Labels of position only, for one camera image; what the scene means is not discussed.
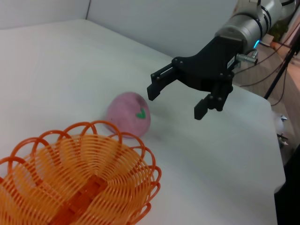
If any black bulky object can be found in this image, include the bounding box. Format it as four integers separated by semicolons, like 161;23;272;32
274;142;300;225

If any orange plastic wire basket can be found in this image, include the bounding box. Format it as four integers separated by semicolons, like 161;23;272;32
0;120;162;225

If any thin dark floor cable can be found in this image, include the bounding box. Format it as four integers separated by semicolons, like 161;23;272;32
239;45;293;88

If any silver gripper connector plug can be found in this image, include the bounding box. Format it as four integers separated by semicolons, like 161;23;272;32
236;50;259;65

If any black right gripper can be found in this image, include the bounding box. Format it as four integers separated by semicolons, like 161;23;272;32
147;36;243;121

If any pink plush peach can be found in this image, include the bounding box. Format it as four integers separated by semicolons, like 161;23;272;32
105;91;152;139

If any black tripod leg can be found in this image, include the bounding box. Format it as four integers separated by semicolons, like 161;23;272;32
263;35;300;99

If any green potted plant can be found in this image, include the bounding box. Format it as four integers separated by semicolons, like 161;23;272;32
269;19;289;49

